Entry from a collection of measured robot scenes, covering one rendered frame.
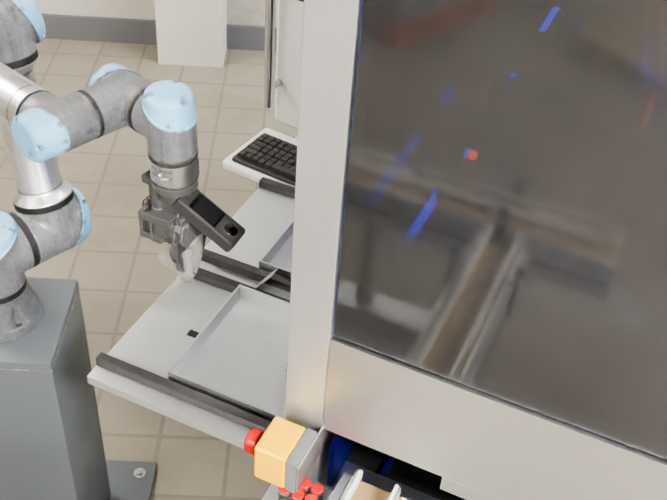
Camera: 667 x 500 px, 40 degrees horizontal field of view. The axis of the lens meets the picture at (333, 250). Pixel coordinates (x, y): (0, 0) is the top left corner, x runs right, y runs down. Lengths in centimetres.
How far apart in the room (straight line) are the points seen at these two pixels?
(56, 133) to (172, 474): 148
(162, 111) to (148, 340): 57
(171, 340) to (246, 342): 14
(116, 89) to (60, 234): 54
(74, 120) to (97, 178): 233
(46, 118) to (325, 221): 44
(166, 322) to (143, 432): 99
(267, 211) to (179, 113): 75
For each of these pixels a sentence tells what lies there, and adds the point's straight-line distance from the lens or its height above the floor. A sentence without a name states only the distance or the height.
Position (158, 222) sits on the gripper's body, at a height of 122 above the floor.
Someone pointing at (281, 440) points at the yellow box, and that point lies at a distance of 141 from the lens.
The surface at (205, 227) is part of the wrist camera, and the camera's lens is 144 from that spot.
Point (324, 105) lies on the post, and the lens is 108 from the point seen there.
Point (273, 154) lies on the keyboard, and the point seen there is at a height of 83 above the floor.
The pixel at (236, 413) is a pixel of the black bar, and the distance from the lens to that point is 161.
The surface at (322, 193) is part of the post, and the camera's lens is 114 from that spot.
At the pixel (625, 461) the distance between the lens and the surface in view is 128.
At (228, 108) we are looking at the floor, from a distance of 409.
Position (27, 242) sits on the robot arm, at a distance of 185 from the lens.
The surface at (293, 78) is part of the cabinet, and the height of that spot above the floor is 95.
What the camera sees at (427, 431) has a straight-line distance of 135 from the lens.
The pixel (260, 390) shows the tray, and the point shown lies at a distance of 167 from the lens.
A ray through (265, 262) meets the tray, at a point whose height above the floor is 92.
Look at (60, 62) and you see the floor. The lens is 449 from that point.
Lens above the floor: 214
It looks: 40 degrees down
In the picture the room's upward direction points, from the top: 5 degrees clockwise
